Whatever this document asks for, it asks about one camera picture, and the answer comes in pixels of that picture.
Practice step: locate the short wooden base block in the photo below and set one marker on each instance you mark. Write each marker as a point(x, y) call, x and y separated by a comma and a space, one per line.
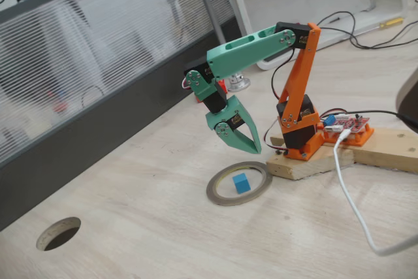
point(310, 168)

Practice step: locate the long wooden plank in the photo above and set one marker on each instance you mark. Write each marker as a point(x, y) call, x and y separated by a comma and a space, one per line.
point(385, 151)

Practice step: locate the small red white carton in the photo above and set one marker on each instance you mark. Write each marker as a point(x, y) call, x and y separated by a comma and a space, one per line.
point(222, 85)

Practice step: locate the dark grey rounded object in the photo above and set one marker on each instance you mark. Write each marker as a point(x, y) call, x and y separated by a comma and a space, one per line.
point(409, 96)

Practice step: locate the red controller board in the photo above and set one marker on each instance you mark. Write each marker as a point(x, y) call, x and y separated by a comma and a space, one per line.
point(351, 123)

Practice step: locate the long black bar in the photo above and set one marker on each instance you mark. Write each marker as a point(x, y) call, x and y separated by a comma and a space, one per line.
point(277, 57)

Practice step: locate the green gripper with servo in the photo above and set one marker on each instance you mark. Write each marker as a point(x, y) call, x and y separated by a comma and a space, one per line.
point(236, 111)

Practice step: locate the small blue cube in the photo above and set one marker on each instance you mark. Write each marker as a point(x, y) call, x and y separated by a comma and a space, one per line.
point(241, 183)

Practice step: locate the metal pole with flange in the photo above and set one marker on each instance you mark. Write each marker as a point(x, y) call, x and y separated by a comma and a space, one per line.
point(214, 14)

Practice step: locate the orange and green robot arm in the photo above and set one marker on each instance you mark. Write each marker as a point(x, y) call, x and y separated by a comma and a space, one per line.
point(248, 53)

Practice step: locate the orange board holder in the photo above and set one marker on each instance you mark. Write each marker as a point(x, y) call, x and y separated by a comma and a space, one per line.
point(362, 138)

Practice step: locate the grey partition with ribbed glass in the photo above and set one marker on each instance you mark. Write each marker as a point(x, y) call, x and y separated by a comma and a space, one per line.
point(98, 63)

